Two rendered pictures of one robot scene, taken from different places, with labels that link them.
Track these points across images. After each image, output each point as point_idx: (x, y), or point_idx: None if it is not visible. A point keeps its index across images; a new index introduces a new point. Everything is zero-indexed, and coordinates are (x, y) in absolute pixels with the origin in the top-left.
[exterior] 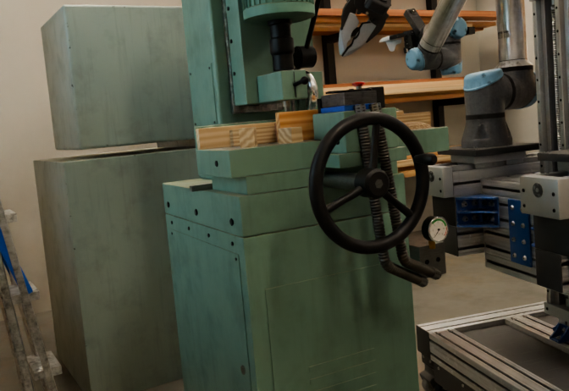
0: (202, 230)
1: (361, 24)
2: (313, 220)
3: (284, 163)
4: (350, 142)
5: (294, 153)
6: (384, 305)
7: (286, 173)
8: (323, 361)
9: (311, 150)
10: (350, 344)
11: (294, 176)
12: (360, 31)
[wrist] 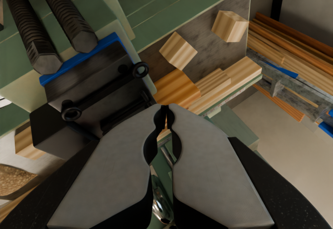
0: None
1: (148, 195)
2: None
3: (174, 9)
4: None
5: (167, 22)
6: None
7: (167, 5)
8: None
9: (145, 36)
10: None
11: (155, 8)
12: (143, 159)
